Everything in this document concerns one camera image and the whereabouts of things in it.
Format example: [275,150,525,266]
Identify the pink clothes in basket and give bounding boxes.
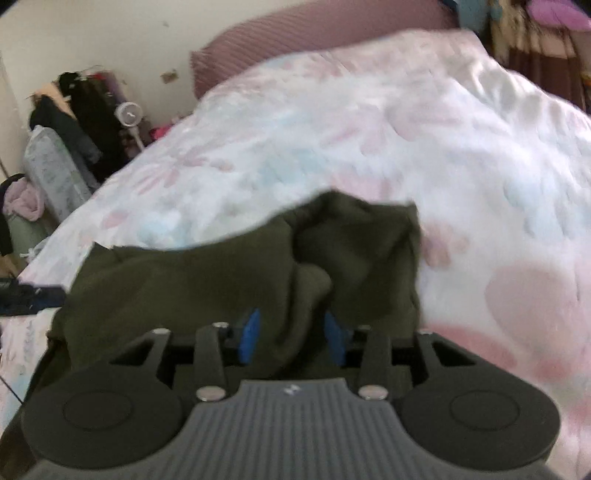
[3,177,45,222]

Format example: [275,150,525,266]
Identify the light patterned garment bag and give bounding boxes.
[23,126,99,223]

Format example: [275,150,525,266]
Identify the white standing fan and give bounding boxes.
[115,101,145,151]

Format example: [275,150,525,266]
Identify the wall power outlet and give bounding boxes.
[160,69,178,84]

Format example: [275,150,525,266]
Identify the folded purple blanket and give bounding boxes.
[526,0,590,32]

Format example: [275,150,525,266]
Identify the dark green hoodie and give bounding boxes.
[44,191,421,379]

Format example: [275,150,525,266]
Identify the purple quilted headboard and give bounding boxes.
[189,0,458,99]

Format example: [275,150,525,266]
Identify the dark clothes on rack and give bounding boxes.
[29,70,140,190]

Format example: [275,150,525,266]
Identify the brown striped curtain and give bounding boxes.
[490,1,590,112]

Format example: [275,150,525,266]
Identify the floral white duvet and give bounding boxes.
[22,30,590,479]

